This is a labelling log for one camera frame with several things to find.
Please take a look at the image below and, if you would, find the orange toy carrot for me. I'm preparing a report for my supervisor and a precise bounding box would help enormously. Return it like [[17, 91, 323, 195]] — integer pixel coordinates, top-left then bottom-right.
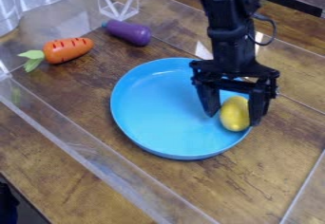
[[18, 37, 93, 72]]

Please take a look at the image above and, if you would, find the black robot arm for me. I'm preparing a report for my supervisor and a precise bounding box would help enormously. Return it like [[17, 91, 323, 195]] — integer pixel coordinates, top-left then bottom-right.
[[188, 0, 279, 126]]

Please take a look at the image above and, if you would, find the clear acrylic enclosure wall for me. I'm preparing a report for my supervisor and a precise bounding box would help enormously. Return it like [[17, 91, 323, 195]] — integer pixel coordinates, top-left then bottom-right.
[[0, 0, 325, 224]]

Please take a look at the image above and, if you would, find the purple toy eggplant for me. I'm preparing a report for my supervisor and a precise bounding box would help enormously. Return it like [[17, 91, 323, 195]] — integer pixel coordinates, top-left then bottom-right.
[[101, 19, 151, 47]]

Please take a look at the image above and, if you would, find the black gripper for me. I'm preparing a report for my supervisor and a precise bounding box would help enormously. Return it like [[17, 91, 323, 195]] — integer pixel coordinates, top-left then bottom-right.
[[188, 25, 279, 126]]

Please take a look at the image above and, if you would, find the clear acrylic corner bracket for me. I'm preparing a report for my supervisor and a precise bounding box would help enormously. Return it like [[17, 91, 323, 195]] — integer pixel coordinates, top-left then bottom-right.
[[96, 0, 139, 21]]

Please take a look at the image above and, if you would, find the blue round plastic tray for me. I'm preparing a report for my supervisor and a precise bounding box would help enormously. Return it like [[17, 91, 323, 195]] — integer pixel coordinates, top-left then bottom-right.
[[111, 57, 250, 160]]

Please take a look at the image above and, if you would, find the yellow toy lemon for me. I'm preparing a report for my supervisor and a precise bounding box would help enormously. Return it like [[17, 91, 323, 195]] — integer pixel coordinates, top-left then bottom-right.
[[219, 96, 250, 132]]

